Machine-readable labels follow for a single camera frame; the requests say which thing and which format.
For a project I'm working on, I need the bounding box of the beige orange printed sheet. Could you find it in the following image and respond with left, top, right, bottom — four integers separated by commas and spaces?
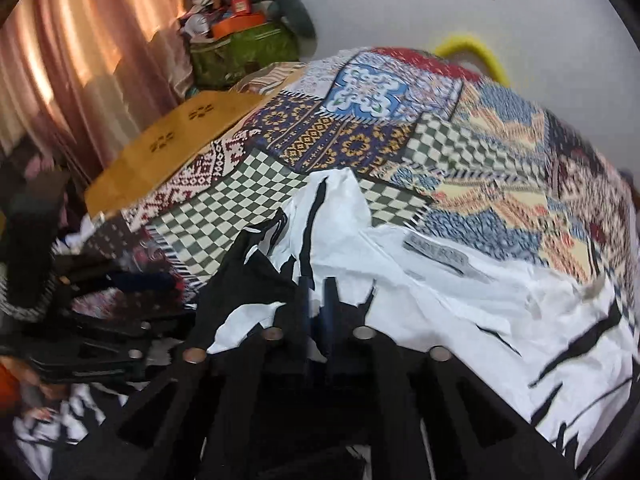
230, 62, 308, 96

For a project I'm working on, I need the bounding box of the orange box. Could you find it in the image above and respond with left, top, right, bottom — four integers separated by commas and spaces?
212, 14, 266, 39

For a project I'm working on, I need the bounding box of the green bag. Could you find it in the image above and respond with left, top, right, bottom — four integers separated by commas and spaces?
190, 22, 301, 88

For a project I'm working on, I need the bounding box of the pink curtain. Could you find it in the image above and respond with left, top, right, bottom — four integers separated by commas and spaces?
0, 0, 201, 181

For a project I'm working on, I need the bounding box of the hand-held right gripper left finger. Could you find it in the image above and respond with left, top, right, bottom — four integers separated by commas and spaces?
65, 276, 316, 480

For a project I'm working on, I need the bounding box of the patchwork printed blanket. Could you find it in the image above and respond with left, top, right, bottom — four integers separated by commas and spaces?
85, 47, 640, 311

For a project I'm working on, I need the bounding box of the black floral cloth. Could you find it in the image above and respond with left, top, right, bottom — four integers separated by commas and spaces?
75, 215, 201, 311

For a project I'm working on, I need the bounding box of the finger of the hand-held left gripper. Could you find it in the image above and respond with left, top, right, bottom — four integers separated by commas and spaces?
0, 307, 202, 387
52, 255, 187, 295

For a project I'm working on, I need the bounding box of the wooden lap tray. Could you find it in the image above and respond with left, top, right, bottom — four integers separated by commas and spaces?
84, 91, 273, 220

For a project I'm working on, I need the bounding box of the yellow hoop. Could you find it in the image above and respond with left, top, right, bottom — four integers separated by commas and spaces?
432, 34, 511, 86

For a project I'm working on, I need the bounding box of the grey-green plush toy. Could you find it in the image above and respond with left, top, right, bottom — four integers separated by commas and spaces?
250, 0, 318, 41

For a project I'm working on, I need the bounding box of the white black-striped garment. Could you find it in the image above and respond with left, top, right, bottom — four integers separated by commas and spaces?
195, 167, 637, 461

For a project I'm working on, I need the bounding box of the white black patterned cloth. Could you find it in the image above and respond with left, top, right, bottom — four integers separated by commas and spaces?
12, 385, 131, 480

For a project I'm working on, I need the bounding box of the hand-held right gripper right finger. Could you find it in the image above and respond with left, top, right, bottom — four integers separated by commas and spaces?
322, 276, 581, 480

